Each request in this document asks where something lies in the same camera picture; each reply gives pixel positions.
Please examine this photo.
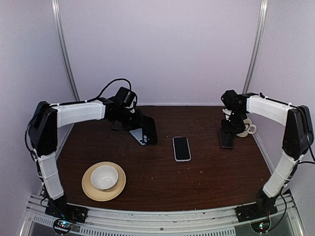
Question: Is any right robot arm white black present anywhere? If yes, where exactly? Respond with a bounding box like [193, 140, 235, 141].
[220, 90, 315, 217]

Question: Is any circuit board with leds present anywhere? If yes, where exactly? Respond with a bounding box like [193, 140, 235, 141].
[53, 219, 73, 234]
[251, 219, 271, 234]

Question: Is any dark purple smartphone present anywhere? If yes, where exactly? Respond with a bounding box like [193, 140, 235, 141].
[219, 128, 234, 149]

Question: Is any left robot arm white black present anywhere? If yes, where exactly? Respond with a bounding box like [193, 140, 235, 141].
[26, 87, 153, 218]

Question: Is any aluminium frame post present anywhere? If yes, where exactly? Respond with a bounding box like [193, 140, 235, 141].
[242, 0, 269, 94]
[51, 0, 83, 109]

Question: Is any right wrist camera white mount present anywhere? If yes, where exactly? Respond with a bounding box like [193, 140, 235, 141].
[222, 109, 232, 120]

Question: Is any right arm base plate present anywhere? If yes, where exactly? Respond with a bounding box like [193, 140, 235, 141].
[235, 203, 278, 223]

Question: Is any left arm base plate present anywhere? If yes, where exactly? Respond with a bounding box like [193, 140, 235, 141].
[45, 199, 88, 223]

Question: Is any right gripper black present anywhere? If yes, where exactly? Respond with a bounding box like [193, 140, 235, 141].
[221, 109, 247, 136]

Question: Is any front aluminium rail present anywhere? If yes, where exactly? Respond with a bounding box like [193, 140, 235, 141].
[19, 194, 306, 236]

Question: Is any cream ribbed mug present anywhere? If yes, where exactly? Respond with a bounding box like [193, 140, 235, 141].
[236, 118, 257, 138]

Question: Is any right circuit board with leds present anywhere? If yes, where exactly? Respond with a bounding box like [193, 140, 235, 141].
[251, 219, 271, 234]

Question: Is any left aluminium frame post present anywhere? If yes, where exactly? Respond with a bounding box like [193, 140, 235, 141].
[51, 0, 83, 109]

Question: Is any white ceramic bowl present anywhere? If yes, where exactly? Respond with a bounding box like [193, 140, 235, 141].
[91, 165, 119, 190]

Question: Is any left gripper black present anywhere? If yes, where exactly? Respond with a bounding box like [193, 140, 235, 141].
[114, 107, 145, 132]

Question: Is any tan round plate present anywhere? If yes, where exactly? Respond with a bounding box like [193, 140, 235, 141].
[82, 162, 126, 202]

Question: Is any black smartphone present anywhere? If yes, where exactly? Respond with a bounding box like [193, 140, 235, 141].
[172, 137, 191, 162]

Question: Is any right aluminium frame post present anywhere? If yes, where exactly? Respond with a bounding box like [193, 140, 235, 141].
[242, 0, 269, 94]

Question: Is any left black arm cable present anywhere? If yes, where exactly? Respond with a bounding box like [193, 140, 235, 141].
[85, 78, 132, 103]

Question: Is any light blue phone case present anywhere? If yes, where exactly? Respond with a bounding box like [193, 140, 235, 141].
[129, 128, 148, 146]

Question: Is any left circuit board with leds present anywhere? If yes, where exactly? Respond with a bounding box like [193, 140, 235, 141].
[53, 219, 73, 234]

